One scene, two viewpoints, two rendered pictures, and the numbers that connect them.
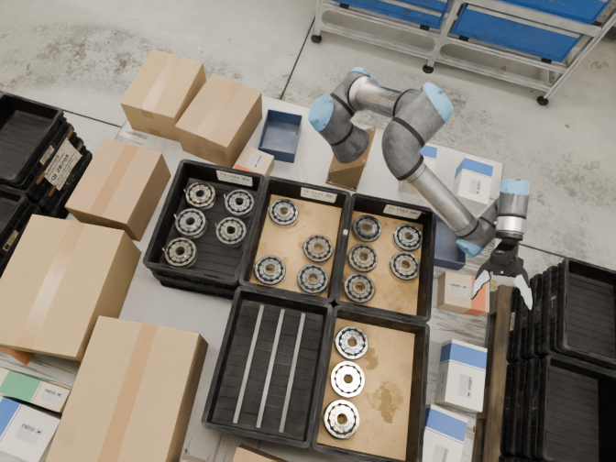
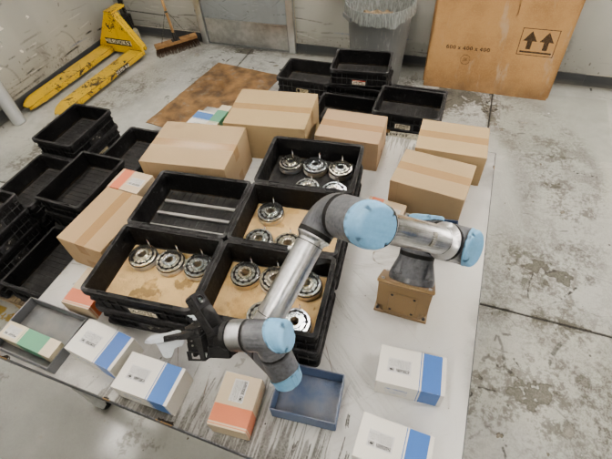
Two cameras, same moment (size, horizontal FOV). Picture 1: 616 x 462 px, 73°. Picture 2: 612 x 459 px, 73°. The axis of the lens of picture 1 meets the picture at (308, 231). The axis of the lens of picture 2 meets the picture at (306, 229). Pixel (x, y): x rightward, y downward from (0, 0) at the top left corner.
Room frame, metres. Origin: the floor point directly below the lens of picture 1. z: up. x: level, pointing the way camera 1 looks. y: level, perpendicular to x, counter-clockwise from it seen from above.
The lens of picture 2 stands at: (0.90, -0.94, 2.04)
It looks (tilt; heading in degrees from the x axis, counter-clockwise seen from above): 49 degrees down; 107
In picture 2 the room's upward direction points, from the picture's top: 5 degrees counter-clockwise
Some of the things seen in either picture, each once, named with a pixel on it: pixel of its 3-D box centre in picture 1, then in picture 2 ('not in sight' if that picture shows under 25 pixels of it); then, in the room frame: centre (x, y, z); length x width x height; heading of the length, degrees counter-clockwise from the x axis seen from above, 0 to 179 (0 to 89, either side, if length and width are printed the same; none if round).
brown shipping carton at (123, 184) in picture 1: (122, 190); (351, 139); (0.66, 0.70, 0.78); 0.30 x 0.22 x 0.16; 175
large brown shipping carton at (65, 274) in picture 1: (67, 290); (273, 125); (0.26, 0.73, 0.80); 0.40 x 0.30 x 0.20; 1
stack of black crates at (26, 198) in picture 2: not in sight; (49, 198); (-1.16, 0.44, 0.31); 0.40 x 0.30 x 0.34; 83
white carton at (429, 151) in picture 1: (417, 168); (410, 374); (1.03, -0.40, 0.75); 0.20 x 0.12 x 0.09; 178
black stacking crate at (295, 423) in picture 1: (270, 364); (195, 212); (0.15, 0.03, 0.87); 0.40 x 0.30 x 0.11; 179
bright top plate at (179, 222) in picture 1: (190, 222); (315, 164); (0.55, 0.40, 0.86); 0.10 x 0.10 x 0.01
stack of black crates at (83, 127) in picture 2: not in sight; (88, 152); (-1.11, 0.84, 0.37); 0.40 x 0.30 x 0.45; 84
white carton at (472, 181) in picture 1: (471, 184); (392, 450); (0.99, -0.62, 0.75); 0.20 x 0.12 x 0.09; 172
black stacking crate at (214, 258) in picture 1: (209, 225); (311, 174); (0.55, 0.33, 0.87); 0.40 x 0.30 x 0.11; 179
